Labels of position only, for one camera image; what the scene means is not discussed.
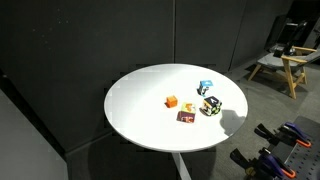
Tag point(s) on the wooden armchair grey seat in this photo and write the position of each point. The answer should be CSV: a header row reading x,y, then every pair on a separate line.
x,y
289,60

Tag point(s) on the white table leg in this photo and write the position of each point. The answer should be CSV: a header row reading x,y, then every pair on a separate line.
x,y
181,166

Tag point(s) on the blue topped picture block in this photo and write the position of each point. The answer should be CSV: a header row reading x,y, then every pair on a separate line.
x,y
205,87

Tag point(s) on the black white letter A block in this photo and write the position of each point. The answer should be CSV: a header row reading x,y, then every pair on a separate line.
x,y
212,106

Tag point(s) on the shiny plastic bag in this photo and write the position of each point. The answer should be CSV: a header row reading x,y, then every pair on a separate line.
x,y
283,50

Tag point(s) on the purple clamp orange tips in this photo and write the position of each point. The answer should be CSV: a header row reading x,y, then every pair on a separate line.
x,y
293,133
266,165

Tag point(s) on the small orange cube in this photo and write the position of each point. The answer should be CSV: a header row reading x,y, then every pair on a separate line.
x,y
172,101

